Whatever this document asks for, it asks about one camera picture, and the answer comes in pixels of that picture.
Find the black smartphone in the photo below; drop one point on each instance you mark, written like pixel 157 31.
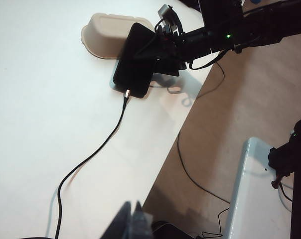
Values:
pixel 133 72

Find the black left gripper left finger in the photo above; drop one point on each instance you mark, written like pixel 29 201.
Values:
pixel 121 224

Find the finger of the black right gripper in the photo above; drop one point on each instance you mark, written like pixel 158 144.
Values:
pixel 151 47
pixel 168 67

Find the white pulp tray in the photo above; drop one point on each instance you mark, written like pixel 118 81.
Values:
pixel 105 35

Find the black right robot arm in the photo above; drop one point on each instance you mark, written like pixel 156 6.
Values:
pixel 215 37

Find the black floor object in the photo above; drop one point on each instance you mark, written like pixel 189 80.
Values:
pixel 170 231

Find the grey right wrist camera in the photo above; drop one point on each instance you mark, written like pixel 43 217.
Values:
pixel 165 11

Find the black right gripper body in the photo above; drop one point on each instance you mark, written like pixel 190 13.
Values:
pixel 173 49

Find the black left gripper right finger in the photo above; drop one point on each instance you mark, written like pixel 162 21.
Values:
pixel 141 224

